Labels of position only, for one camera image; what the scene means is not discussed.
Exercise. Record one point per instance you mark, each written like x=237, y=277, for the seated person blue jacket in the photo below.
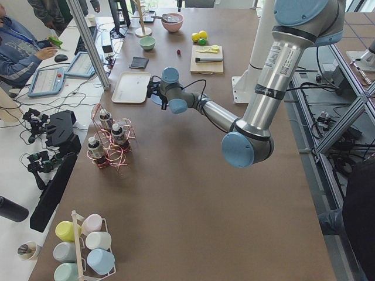
x=21, y=53

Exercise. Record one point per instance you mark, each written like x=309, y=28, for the white cup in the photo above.
x=99, y=239

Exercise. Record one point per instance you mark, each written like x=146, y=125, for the blue plate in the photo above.
x=156, y=99

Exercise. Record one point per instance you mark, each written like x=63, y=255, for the mint cup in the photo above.
x=66, y=272

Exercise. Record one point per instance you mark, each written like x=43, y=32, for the yellow cup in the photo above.
x=65, y=231

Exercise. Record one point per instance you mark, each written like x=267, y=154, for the pink cup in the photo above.
x=92, y=223

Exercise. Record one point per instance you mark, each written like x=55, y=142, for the copper wire bottle rack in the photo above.
x=115, y=155

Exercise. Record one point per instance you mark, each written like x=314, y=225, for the knife on board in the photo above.
x=207, y=60

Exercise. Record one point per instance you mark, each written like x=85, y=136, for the sauce bottle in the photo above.
x=118, y=134
x=95, y=148
x=105, y=119

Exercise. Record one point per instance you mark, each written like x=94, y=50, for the green lime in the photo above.
x=202, y=42

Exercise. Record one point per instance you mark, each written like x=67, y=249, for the aluminium frame post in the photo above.
x=88, y=40

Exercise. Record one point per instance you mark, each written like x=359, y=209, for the teach pendant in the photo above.
x=47, y=81
x=81, y=66

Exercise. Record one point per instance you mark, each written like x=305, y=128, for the teach pendant near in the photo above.
x=47, y=81

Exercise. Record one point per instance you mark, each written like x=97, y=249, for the paper cup with utensils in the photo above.
x=29, y=251

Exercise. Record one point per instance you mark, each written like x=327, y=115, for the cream rectangular tray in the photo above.
x=131, y=88

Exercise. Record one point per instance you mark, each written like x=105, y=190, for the sauce bottle back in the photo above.
x=105, y=119

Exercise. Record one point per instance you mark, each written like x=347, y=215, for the yellow lemon left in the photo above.
x=195, y=37

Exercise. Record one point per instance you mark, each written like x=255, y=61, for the light blue cup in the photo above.
x=101, y=261

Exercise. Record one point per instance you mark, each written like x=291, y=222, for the sauce bottle front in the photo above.
x=95, y=148

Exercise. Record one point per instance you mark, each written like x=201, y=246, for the mint green bowl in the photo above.
x=147, y=43

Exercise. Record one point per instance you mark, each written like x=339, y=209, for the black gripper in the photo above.
x=163, y=100

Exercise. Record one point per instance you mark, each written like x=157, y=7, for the pink bowl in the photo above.
x=175, y=24

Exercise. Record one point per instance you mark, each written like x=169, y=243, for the white cup rack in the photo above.
x=84, y=271

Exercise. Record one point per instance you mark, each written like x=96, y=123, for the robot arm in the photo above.
x=297, y=25

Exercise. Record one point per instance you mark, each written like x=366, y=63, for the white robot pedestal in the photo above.
x=243, y=86

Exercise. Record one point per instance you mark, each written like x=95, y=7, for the wooden cup tree stand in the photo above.
x=143, y=31

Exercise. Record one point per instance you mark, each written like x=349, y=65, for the black computer mouse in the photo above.
x=60, y=58

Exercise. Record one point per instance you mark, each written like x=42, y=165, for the grey cup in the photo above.
x=65, y=252

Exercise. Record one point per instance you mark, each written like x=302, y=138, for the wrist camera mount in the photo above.
x=153, y=88

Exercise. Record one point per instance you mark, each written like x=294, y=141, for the sauce bottle middle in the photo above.
x=118, y=134

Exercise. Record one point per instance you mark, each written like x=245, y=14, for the dark grey folded cloth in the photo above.
x=139, y=63

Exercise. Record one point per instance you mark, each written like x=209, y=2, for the teach pendant far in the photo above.
x=81, y=66

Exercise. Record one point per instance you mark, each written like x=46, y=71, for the wooden cutting board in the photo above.
x=207, y=68

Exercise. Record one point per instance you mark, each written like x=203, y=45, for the black device stand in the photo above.
x=59, y=132

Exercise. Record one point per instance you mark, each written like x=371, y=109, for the metal ice scoop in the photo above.
x=168, y=18

